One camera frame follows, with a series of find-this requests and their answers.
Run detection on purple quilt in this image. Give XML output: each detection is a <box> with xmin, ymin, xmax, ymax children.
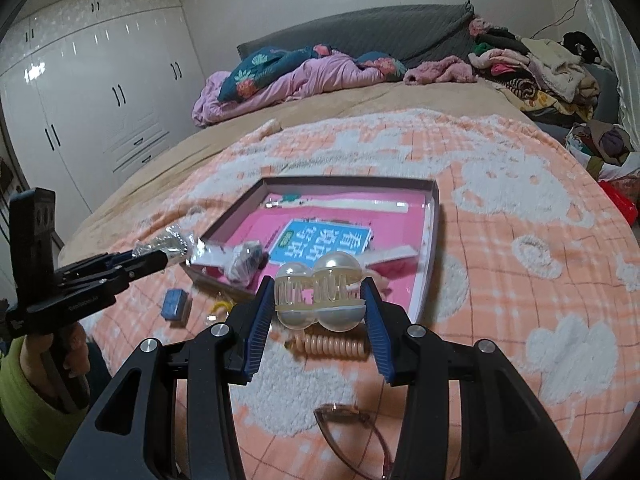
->
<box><xmin>192</xmin><ymin>52</ymin><xmax>406</xmax><ymax>128</ymax></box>

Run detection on person's left hand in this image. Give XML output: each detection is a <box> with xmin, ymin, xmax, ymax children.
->
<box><xmin>24</xmin><ymin>324</ymin><xmax>92</xmax><ymax>398</ymax></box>

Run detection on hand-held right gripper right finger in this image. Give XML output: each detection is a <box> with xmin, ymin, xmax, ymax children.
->
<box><xmin>361</xmin><ymin>280</ymin><xmax>583</xmax><ymax>480</ymax></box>

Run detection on beige bed sheet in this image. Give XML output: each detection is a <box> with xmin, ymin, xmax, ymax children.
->
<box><xmin>57</xmin><ymin>77</ymin><xmax>531</xmax><ymax>266</ymax></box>

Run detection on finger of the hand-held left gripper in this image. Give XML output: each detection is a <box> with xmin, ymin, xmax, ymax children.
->
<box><xmin>54</xmin><ymin>251</ymin><xmax>138</xmax><ymax>281</ymax></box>
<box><xmin>62</xmin><ymin>249</ymin><xmax>172</xmax><ymax>306</ymax></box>

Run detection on white strip packet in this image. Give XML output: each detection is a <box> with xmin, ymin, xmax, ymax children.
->
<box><xmin>262</xmin><ymin>194</ymin><xmax>412</xmax><ymax>217</ymax></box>

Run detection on grey shallow cardboard box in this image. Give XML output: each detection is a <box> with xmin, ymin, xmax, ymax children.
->
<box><xmin>180</xmin><ymin>175</ymin><xmax>441</xmax><ymax>321</ymax></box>

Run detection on white wardrobe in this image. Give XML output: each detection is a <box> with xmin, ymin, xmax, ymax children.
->
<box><xmin>0</xmin><ymin>0</ymin><xmax>208</xmax><ymax>221</ymax></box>

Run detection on person's left forearm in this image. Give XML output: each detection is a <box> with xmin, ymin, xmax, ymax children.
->
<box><xmin>0</xmin><ymin>337</ymin><xmax>93</xmax><ymax>473</ymax></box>

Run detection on pile of clothes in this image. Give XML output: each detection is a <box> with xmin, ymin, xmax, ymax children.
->
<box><xmin>467</xmin><ymin>17</ymin><xmax>618</xmax><ymax>121</ymax></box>

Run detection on orange plaid cloud blanket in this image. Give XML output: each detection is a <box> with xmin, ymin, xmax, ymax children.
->
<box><xmin>75</xmin><ymin>107</ymin><xmax>640</xmax><ymax>480</ymax></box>

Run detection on small blue box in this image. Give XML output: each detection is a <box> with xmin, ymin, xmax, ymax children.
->
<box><xmin>162</xmin><ymin>289</ymin><xmax>192</xmax><ymax>322</ymax></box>

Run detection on white striped curtain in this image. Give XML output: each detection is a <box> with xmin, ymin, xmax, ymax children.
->
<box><xmin>575</xmin><ymin>0</ymin><xmax>640</xmax><ymax>111</ymax></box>

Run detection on pink fuzzy garment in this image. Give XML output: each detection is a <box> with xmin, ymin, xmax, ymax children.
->
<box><xmin>402</xmin><ymin>55</ymin><xmax>478</xmax><ymax>86</ymax></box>

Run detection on beige coil hair tie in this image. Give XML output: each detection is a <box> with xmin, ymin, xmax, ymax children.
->
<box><xmin>285</xmin><ymin>332</ymin><xmax>373</xmax><ymax>361</ymax></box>

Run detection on pearl hair claw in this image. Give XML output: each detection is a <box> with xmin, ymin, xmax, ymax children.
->
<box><xmin>272</xmin><ymin>252</ymin><xmax>363</xmax><ymax>333</ymax></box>

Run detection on teal floral pillow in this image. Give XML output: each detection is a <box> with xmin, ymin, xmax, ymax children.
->
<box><xmin>357</xmin><ymin>51</ymin><xmax>407</xmax><ymax>82</ymax></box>
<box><xmin>220</xmin><ymin>44</ymin><xmax>341</xmax><ymax>98</ymax></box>

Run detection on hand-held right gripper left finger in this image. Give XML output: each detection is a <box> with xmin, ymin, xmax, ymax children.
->
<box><xmin>55</xmin><ymin>277</ymin><xmax>277</xmax><ymax>480</ymax></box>

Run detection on red bag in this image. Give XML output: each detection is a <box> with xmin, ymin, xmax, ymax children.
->
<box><xmin>597</xmin><ymin>180</ymin><xmax>640</xmax><ymax>223</ymax></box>

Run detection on clear bag with dark item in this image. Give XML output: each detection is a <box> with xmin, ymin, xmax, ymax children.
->
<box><xmin>134</xmin><ymin>226</ymin><xmax>267</xmax><ymax>287</ymax></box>

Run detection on grey padded headboard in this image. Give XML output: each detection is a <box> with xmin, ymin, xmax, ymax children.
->
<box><xmin>236</xmin><ymin>0</ymin><xmax>476</xmax><ymax>68</ymax></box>

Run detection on black cloth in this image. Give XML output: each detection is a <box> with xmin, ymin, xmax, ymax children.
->
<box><xmin>562</xmin><ymin>31</ymin><xmax>603</xmax><ymax>63</ymax></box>

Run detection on bag of clothes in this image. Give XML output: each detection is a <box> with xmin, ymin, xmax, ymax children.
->
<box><xmin>565</xmin><ymin>120</ymin><xmax>640</xmax><ymax>181</ymax></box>

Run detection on yellow rings in clear bag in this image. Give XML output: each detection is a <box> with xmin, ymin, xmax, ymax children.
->
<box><xmin>207</xmin><ymin>300</ymin><xmax>236</xmax><ymax>323</ymax></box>

